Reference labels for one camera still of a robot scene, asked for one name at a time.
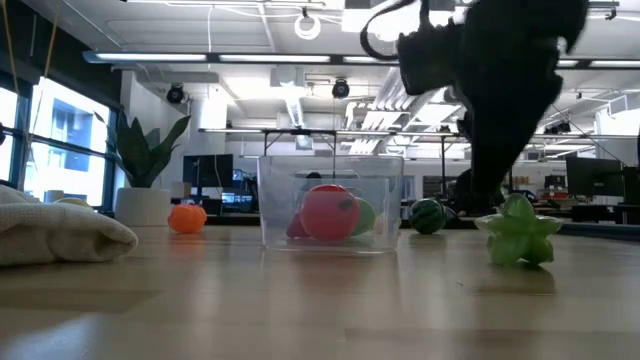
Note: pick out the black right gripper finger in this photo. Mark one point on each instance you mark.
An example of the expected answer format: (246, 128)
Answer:
(495, 150)

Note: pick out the dark green toy watermelon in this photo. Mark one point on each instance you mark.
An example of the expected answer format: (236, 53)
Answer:
(426, 216)

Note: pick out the green textured toy melon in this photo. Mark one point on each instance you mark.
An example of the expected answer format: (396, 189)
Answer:
(367, 216)

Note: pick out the red toy apple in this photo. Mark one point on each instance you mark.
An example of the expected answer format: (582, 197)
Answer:
(327, 215)

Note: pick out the orange toy pumpkin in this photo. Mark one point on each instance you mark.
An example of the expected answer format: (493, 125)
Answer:
(186, 219)

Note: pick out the clear plastic tupperware container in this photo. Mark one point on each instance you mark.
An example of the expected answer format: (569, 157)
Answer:
(380, 172)

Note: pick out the blue and white ball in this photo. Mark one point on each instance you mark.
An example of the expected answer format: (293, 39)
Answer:
(450, 214)

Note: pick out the black computer monitor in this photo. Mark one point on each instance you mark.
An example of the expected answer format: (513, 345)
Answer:
(632, 185)
(595, 177)
(207, 170)

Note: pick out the black ceiling spot lamp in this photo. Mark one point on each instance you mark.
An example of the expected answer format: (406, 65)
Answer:
(175, 93)
(340, 88)

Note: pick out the green plant in white pot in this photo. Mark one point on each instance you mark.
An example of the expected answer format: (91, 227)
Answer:
(142, 205)

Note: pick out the long ceiling light bar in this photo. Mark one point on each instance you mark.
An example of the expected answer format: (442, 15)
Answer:
(150, 57)

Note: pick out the large glass window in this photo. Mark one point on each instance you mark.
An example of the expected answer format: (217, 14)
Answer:
(70, 130)

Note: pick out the beige checked cloth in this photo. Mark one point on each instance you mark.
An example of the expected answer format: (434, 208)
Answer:
(60, 235)

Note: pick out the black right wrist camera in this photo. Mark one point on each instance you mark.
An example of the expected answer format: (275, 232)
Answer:
(425, 60)

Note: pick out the black aluminium table frame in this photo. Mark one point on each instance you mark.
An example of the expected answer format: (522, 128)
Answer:
(600, 229)

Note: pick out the black background rig frame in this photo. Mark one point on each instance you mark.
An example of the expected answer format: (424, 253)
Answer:
(300, 132)

